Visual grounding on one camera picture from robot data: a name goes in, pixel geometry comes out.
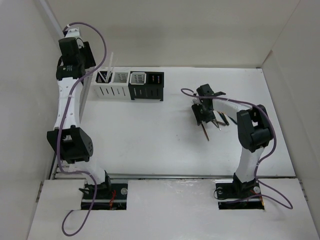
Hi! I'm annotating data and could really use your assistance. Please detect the clear chopstick two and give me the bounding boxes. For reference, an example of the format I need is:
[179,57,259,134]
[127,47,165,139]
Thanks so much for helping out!
[105,52,114,83]

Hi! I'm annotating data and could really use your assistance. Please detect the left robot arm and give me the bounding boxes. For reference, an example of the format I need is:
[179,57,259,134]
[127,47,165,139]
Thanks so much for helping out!
[46,37,112,199]

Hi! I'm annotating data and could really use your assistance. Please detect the aluminium rail front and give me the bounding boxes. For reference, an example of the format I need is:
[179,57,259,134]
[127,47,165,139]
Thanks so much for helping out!
[109,174,278,181]

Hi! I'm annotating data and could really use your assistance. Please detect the gold fork green handle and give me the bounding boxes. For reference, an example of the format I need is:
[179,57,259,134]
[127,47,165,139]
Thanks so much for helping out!
[227,115,238,125]

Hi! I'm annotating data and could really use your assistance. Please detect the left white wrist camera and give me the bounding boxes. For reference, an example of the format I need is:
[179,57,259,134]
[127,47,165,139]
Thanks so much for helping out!
[63,27,82,39]

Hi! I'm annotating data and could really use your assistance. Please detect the black utensil container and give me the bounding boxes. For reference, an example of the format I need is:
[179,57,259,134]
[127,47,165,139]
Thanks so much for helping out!
[128,71,165,102]

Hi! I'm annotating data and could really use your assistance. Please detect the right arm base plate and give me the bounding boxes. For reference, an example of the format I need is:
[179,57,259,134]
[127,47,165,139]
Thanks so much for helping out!
[214,182,265,210]

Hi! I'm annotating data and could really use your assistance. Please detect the clear chopstick three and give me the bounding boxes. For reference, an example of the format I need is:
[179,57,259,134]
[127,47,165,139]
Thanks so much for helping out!
[98,71,108,83]

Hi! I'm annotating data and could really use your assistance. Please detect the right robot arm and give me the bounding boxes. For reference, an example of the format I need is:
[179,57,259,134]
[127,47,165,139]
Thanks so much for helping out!
[191,84,274,200]

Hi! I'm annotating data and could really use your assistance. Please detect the gold knife black handle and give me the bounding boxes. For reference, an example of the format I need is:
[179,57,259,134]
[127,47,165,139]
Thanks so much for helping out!
[218,112,230,126]

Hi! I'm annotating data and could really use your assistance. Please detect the white utensil container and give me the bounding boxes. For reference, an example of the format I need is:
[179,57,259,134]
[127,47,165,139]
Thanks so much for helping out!
[91,71,131,100]

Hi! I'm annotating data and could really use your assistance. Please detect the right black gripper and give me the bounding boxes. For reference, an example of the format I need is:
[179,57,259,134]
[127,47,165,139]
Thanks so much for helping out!
[191,102,215,126]

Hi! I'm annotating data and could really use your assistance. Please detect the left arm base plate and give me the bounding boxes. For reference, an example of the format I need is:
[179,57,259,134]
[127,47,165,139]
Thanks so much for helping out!
[79,183,128,211]

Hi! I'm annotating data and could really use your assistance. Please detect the dark steel fork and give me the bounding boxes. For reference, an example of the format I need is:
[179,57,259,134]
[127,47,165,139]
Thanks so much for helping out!
[192,98,199,105]

